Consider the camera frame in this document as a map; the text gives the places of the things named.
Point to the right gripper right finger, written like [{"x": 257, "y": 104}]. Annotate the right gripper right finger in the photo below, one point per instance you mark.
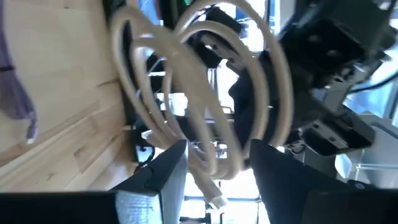
[{"x": 280, "y": 186}]

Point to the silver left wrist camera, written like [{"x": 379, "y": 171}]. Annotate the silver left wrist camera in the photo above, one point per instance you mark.
[{"x": 335, "y": 137}]

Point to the purple cloth item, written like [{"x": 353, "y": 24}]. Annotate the purple cloth item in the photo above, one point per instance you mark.
[{"x": 15, "y": 99}]

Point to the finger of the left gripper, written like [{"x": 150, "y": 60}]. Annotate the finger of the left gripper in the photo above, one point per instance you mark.
[
  {"x": 217, "y": 18},
  {"x": 245, "y": 109}
]

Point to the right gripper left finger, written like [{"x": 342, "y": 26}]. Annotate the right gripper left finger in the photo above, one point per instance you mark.
[{"x": 164, "y": 186}]

